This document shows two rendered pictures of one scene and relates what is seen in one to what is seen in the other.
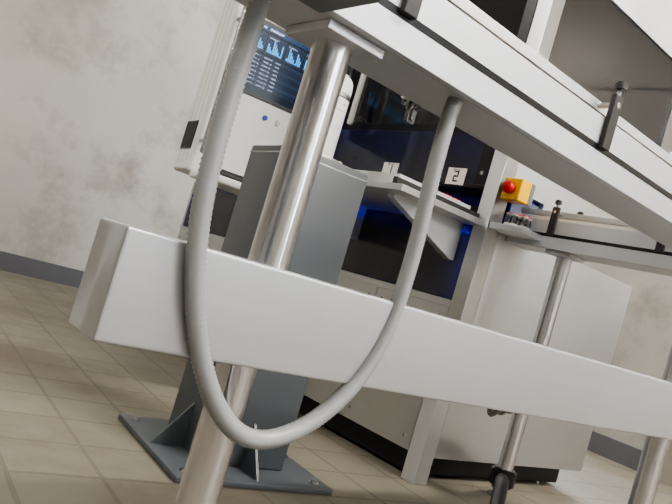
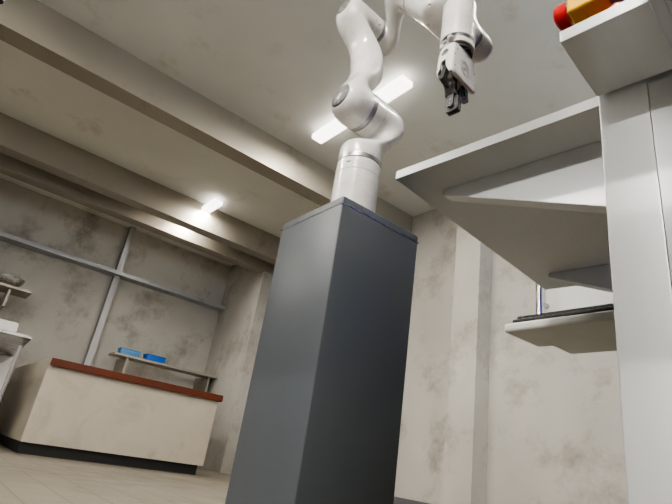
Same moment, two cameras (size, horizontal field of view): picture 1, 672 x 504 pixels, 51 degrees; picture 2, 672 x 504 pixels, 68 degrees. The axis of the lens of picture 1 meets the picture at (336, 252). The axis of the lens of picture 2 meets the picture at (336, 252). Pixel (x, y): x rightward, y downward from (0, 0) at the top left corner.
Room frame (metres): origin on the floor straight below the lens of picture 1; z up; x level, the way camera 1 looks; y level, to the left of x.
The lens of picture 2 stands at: (1.89, -1.01, 0.30)
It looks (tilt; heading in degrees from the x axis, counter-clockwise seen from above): 23 degrees up; 88
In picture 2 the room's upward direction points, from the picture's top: 9 degrees clockwise
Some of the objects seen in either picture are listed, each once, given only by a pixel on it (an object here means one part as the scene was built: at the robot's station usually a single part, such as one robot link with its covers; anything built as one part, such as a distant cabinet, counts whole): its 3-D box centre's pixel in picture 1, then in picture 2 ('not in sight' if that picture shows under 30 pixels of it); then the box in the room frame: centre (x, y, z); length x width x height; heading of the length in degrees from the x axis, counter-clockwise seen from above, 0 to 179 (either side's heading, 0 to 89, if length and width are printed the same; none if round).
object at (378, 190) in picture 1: (379, 199); (583, 218); (2.45, -0.09, 0.87); 0.70 x 0.48 x 0.02; 39
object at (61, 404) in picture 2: not in sight; (101, 417); (-0.26, 5.39, 0.42); 2.25 x 1.82 x 0.85; 124
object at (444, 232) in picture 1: (422, 228); (524, 199); (2.25, -0.24, 0.79); 0.34 x 0.03 x 0.13; 129
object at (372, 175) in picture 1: (407, 192); not in sight; (2.29, -0.17, 0.90); 0.34 x 0.26 x 0.04; 129
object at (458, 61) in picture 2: not in sight; (455, 69); (2.14, -0.10, 1.21); 0.10 x 0.07 x 0.11; 39
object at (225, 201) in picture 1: (292, 225); not in sight; (3.08, 0.22, 0.73); 1.98 x 0.01 x 0.25; 39
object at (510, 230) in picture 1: (518, 232); (633, 43); (2.26, -0.55, 0.87); 0.14 x 0.13 x 0.02; 129
